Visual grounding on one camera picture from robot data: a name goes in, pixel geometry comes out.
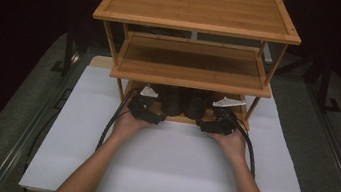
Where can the black metal stand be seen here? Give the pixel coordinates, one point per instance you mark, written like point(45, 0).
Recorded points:
point(68, 51)
point(326, 91)

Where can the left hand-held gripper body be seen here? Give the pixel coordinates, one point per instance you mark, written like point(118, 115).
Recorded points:
point(144, 109)

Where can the wooden three-tier shoe rack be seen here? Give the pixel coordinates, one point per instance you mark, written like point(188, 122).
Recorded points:
point(199, 10)

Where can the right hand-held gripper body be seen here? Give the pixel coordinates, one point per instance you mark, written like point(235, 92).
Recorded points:
point(222, 121)

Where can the person's right hand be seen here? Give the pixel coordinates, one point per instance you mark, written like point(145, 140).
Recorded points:
point(230, 145)

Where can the person's left hand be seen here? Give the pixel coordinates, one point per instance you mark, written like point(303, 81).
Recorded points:
point(129, 125)

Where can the white table cover sheet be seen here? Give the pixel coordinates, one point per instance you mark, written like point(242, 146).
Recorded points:
point(167, 176)

